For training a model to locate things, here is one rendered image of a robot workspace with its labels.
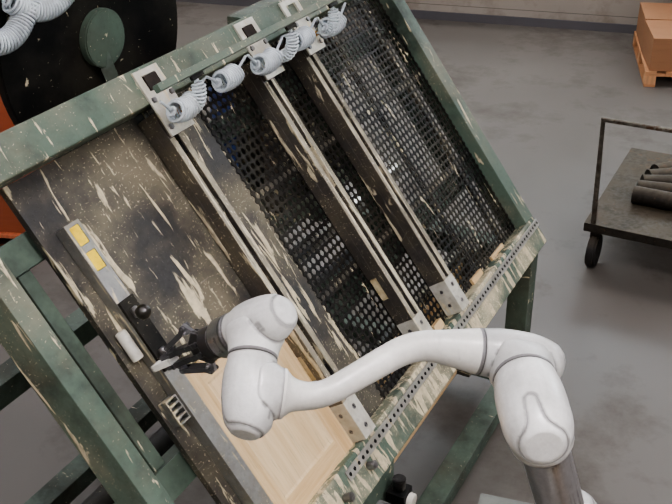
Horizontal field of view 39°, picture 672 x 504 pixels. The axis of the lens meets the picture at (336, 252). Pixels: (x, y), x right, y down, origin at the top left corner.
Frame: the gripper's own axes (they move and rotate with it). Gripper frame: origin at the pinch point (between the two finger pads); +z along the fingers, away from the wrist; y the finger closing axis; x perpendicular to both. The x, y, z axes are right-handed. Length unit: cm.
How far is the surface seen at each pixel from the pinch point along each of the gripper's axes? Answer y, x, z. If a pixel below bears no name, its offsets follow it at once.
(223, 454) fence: 29.5, 7.9, 11.7
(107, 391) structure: 0.2, -2.8, 20.7
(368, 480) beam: 66, 43, 11
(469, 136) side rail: 15, 194, 12
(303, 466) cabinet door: 49, 29, 14
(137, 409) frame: 40, 98, 159
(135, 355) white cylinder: -3.4, 4.1, 13.0
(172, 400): 11.3, 6.7, 14.6
